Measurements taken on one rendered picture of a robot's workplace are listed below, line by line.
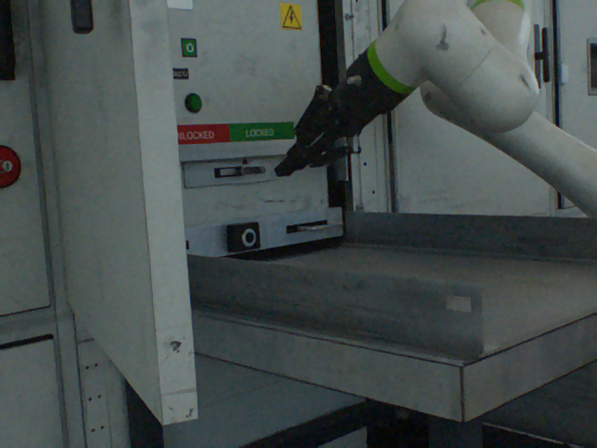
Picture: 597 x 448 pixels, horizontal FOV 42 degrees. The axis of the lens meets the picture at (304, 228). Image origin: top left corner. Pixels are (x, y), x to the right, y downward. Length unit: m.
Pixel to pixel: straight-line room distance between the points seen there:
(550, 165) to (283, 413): 0.69
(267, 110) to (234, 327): 0.63
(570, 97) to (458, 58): 1.23
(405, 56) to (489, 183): 0.89
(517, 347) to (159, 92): 0.43
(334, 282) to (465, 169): 1.03
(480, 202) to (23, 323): 1.13
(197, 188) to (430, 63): 0.51
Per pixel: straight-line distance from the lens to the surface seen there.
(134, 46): 0.61
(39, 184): 1.20
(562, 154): 1.55
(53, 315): 1.22
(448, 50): 1.07
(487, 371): 0.76
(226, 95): 1.43
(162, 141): 0.61
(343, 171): 1.58
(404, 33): 1.07
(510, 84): 1.09
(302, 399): 1.54
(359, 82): 1.13
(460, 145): 1.84
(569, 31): 2.30
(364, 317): 0.84
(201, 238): 1.38
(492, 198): 1.94
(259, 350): 0.93
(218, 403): 1.41
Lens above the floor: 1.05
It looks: 6 degrees down
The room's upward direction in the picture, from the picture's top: 3 degrees counter-clockwise
